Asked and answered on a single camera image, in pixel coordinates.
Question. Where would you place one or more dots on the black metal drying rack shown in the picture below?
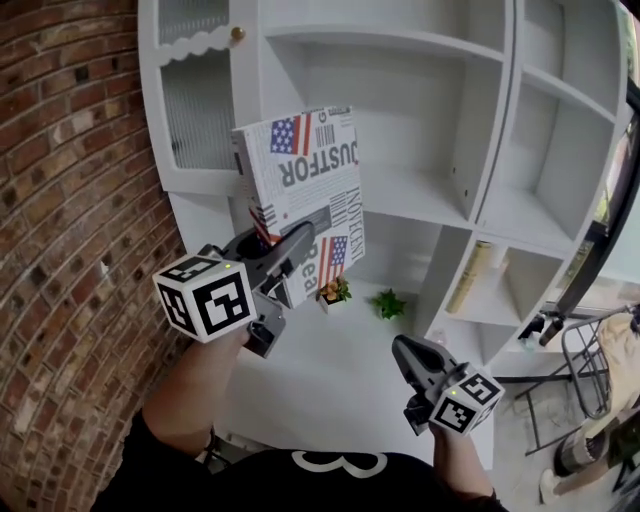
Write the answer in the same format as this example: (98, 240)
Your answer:
(575, 360)

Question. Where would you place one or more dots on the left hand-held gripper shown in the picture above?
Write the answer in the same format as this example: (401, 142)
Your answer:
(205, 300)

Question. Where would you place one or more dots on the person's black shirt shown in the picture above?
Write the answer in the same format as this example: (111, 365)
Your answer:
(300, 487)

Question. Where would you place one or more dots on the person's right forearm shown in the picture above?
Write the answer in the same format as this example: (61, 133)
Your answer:
(462, 465)

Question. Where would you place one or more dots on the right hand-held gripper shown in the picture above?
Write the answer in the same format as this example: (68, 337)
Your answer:
(465, 402)

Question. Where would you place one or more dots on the person's left forearm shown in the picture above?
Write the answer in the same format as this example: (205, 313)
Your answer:
(195, 395)

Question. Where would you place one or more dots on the white flag-print book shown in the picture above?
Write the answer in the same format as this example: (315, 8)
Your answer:
(310, 195)

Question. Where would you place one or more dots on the small lilac cup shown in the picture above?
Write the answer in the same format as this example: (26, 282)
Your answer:
(439, 336)

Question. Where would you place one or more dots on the black camera device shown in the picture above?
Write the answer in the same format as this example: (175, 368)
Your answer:
(532, 327)

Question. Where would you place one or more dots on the green potted plant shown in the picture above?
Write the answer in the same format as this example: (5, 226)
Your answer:
(389, 304)

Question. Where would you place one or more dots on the white shelf cabinet desk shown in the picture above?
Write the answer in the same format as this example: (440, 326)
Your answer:
(350, 380)

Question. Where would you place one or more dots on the gold book spines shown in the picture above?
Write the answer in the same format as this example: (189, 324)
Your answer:
(470, 275)

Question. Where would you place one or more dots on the white glass cabinet door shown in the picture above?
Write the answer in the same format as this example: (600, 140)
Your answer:
(197, 115)

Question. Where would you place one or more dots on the striped woven basket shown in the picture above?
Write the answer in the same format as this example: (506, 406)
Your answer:
(575, 452)

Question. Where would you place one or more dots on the dark bottle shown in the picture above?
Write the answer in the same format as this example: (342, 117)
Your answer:
(550, 330)

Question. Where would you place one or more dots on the yellow flower potted plant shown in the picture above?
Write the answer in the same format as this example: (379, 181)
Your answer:
(334, 292)

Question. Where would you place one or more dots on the beige cloth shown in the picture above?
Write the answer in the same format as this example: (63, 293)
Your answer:
(622, 360)

